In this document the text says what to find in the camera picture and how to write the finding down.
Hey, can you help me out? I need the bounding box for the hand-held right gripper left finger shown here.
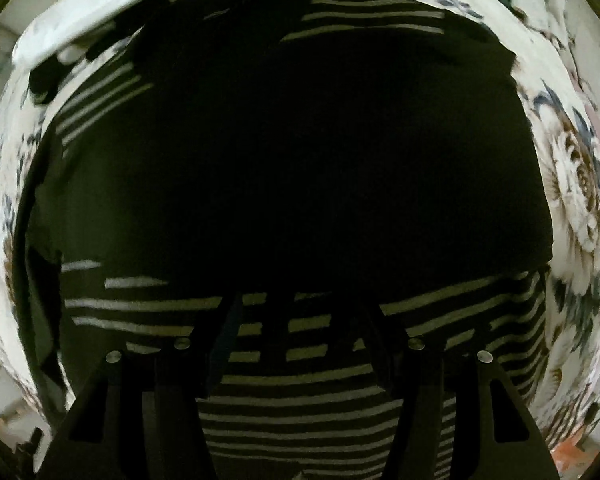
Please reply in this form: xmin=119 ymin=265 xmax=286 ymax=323
xmin=35 ymin=296 xmax=244 ymax=480

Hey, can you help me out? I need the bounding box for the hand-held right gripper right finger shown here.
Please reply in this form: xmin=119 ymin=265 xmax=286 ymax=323
xmin=359 ymin=304 xmax=561 ymax=480

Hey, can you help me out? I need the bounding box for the black white-striped garment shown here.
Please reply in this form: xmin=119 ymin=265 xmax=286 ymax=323
xmin=15 ymin=0 xmax=556 ymax=480

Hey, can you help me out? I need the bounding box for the floral bed sheet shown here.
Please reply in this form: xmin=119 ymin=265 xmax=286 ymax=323
xmin=0 ymin=0 xmax=600 ymax=466

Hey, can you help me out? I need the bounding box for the white cloth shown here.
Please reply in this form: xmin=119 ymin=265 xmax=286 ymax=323
xmin=11 ymin=0 xmax=156 ymax=68

